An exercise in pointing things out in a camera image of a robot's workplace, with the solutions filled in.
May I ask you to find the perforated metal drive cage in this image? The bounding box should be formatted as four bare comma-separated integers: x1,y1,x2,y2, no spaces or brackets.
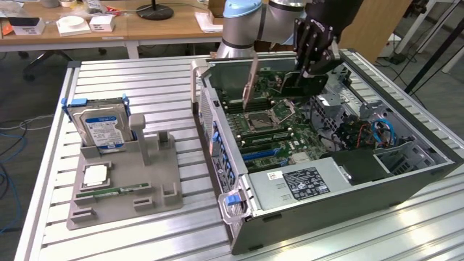
311,78,363,136

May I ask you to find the clear plastic bag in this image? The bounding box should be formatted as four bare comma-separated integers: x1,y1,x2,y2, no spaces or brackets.
82,0,123,14

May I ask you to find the silver CPU chip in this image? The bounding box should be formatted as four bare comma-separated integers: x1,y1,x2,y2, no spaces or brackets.
82,165,110,187

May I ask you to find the black stand pole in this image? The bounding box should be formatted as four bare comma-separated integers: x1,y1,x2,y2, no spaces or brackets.
405,16,464,95

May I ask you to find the blue data wire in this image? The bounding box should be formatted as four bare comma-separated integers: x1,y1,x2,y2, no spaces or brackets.
371,118,399,149

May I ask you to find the white wall box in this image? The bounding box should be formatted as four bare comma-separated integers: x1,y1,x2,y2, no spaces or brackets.
377,34,403,58

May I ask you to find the green motherboard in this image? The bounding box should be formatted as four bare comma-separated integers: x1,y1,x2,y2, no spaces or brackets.
219,92,330,169

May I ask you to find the hard disk in blue caddy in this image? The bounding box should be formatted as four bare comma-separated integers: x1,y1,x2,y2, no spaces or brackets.
62,94,134,156

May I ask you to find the RAM stick with white label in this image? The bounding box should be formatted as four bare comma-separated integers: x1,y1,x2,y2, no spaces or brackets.
250,135,293,145

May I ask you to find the green RAM stick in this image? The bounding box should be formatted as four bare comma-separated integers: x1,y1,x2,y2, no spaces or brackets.
78,184,150,198

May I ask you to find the open metal socket cover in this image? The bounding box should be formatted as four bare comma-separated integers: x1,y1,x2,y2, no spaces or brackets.
270,98,297,122

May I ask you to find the metal disk bay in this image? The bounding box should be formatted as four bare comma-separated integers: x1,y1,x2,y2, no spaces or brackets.
373,141,447,177

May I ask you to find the white paper stack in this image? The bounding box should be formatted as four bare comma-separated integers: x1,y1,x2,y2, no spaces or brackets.
195,11,226,33

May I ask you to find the blue case release latch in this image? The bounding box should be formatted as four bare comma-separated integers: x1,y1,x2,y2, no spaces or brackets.
225,195,243,209

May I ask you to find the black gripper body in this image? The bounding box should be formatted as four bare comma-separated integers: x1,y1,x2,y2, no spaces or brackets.
305,0,366,36

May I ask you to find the small white labelled box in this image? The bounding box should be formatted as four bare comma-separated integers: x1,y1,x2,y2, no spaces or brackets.
89,15,117,33

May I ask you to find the open dark grey PC case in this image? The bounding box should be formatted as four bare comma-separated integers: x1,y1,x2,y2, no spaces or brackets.
190,53,464,256

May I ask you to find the wooden desk white frame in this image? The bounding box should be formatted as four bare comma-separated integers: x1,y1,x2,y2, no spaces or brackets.
0,0,327,59

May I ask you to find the white floor cable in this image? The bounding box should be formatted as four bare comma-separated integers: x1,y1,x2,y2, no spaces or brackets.
0,114,55,131

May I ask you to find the grey plastic parts rack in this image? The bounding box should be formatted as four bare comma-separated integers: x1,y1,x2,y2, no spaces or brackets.
66,113,185,231

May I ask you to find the blue floor cable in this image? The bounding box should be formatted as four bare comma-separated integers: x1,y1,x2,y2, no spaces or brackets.
0,133,29,234

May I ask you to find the white box with black lid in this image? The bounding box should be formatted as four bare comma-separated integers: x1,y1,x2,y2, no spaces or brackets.
7,16,47,36

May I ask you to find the orange box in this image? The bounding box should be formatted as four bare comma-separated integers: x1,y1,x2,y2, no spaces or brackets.
0,20,14,39

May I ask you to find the blue expansion slot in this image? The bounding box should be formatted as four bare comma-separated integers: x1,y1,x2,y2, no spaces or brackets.
242,148,283,161

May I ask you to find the white box with round dish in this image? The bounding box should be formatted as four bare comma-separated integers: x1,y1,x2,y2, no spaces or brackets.
57,15,93,38

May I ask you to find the black office chair base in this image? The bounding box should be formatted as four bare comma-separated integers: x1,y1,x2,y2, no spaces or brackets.
18,48,77,82

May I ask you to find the CPU socket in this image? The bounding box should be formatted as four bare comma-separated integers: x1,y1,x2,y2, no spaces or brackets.
245,111,281,131

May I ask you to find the grey power supply unit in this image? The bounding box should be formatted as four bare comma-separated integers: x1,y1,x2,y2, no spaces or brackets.
246,157,353,212

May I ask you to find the brown cardboard box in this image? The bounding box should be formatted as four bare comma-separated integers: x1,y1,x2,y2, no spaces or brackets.
209,0,229,18

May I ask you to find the wooden cabinet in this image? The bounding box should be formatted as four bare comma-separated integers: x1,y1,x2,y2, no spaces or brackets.
335,0,414,62

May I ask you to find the graphics card with metal bracket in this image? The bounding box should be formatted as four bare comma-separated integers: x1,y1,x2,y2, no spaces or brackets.
241,52,330,110

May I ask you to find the black round lamp base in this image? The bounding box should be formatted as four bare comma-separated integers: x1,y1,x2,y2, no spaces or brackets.
137,0,175,21

